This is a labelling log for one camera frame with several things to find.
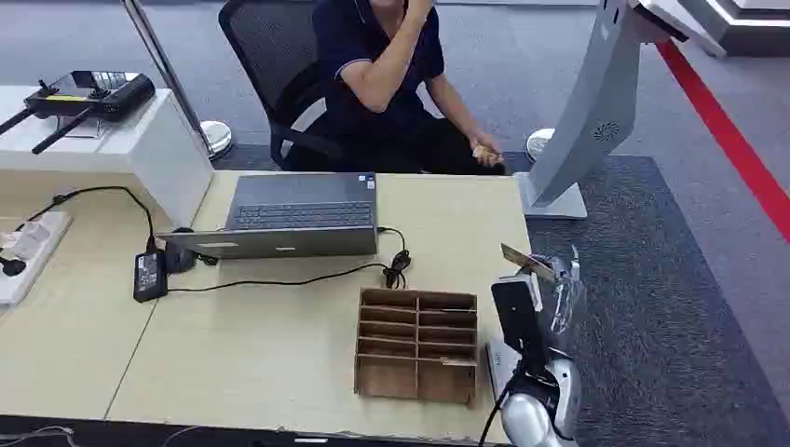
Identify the black computer mouse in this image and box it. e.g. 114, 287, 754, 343
163, 226, 199, 276

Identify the black antenna remote controller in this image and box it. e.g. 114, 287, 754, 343
0, 69, 157, 156

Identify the black laptop charging cable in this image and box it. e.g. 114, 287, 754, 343
168, 226, 414, 293

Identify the white cabinet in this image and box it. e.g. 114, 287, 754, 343
0, 85, 215, 227

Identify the red barrier belt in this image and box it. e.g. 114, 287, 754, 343
655, 40, 790, 243

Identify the printed brown hotel card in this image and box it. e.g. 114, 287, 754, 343
500, 242, 557, 283

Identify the grey open laptop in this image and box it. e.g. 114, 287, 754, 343
156, 171, 379, 261

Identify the round chrome stanchion base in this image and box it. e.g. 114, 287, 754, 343
524, 128, 557, 163

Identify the chrome stanchion post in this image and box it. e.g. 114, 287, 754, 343
121, 0, 234, 160

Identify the black mesh office chair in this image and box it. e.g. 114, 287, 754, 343
217, 0, 347, 172

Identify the black laptop power adapter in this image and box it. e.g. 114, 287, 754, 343
132, 249, 169, 305

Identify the person's left hand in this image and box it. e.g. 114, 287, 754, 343
469, 130, 506, 169

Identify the white power strip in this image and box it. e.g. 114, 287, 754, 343
0, 210, 74, 310

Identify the clear plastic hand cover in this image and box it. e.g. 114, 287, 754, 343
546, 245, 585, 337

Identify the grey kiosk stand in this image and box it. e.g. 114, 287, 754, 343
513, 0, 690, 221

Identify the wooden card sorting box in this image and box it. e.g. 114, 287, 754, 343
353, 287, 480, 409

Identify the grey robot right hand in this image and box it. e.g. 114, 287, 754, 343
529, 246, 584, 346

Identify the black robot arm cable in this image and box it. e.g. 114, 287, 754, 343
477, 367, 525, 447

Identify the white cable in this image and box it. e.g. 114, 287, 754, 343
0, 425, 80, 447

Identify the white stepped display platform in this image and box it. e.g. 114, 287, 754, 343
635, 0, 790, 60

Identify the black adapter mains cable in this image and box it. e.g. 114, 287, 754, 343
14, 184, 159, 254

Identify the person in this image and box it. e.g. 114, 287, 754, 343
284, 0, 509, 177

